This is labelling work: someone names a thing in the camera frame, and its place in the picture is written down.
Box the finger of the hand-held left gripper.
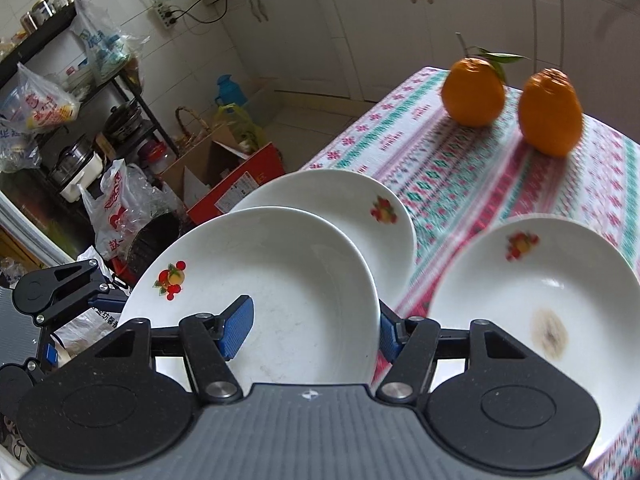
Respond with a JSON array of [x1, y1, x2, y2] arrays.
[[27, 327, 63, 376], [34, 259, 130, 325]]

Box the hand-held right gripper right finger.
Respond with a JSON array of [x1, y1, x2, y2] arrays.
[[376, 300, 533, 406]]

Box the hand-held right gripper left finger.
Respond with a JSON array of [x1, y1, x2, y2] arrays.
[[92, 295, 256, 406]]

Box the white fruit print plate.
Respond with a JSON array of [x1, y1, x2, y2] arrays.
[[230, 169, 418, 293], [117, 206, 382, 401]]

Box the white plate with burn stain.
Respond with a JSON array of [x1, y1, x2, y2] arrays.
[[427, 214, 640, 461]]

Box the printed white plastic bag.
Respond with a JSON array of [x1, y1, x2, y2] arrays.
[[52, 307, 121, 361]]

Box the black round pan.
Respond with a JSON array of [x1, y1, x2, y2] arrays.
[[125, 212, 186, 286]]

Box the red print white plastic bag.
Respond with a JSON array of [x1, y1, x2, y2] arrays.
[[80, 159, 186, 261]]

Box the white electric cooker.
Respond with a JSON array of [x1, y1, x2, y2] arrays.
[[60, 155, 108, 203]]

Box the open red cardboard box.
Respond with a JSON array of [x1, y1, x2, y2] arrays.
[[160, 125, 286, 226]]

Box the stainless steel pot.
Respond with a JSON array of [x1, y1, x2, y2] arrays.
[[47, 135, 98, 186]]

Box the red plastic jar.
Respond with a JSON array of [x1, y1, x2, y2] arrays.
[[140, 140, 168, 173]]

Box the patterned red green tablecloth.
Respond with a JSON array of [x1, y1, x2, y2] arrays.
[[300, 65, 640, 480]]

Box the crumpled clear plastic bag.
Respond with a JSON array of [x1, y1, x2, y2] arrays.
[[0, 115, 43, 173]]

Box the dark cooking pot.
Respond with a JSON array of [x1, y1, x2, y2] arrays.
[[102, 100, 151, 143]]

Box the wicker basket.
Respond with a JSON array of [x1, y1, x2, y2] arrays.
[[175, 106, 213, 161]]

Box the yellow green plastic bag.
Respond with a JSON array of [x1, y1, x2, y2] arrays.
[[215, 104, 268, 153]]

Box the red yellow print plastic bag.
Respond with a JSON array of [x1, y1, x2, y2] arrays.
[[0, 62, 81, 133]]

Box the blue thermos jug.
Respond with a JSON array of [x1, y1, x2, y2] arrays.
[[215, 74, 251, 111]]

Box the orange with green leaves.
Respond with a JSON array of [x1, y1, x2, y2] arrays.
[[441, 32, 531, 128]]

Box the blue print plastic bag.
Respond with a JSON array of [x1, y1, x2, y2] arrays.
[[70, 0, 151, 86]]

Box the leafless orange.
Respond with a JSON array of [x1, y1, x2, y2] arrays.
[[517, 67, 584, 157]]

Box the black metal shelf rack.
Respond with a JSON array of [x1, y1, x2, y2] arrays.
[[0, 0, 181, 201]]

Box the white power strip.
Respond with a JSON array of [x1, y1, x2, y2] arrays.
[[152, 2, 183, 31]]

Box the white kitchen cabinets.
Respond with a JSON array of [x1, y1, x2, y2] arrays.
[[207, 0, 640, 106]]

